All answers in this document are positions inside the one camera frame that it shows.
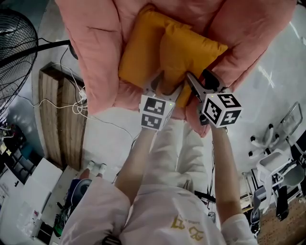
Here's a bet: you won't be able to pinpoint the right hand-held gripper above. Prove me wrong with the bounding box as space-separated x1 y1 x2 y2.
186 68 242 129

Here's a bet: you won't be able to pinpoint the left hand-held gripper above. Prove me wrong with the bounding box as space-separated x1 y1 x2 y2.
139 70 186 132

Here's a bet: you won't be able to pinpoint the person's left forearm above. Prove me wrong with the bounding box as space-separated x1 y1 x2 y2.
114 128 160 207

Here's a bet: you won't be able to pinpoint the person's right forearm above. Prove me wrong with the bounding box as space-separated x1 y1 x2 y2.
209 125 243 225

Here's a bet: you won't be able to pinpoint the person's white trousers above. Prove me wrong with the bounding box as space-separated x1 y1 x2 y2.
143 118 208 192

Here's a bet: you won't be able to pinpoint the pink padded lounge chair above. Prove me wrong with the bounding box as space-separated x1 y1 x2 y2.
55 0 297 138

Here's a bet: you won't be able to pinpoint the white office chair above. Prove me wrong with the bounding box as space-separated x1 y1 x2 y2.
248 101 306 221

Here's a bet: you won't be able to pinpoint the black waist device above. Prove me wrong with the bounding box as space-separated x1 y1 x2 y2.
195 190 216 204

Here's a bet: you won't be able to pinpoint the wooden bench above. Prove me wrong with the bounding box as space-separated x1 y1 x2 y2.
38 62 88 172

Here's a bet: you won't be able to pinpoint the person's white shirt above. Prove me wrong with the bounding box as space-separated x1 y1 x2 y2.
61 178 259 245

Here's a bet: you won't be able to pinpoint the black standing fan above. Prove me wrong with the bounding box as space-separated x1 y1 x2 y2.
0 8 78 125

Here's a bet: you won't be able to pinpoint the black shelf with bins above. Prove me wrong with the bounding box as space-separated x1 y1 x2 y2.
0 119 34 173

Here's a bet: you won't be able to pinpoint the white charger with cable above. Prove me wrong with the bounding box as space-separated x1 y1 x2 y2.
18 63 89 118

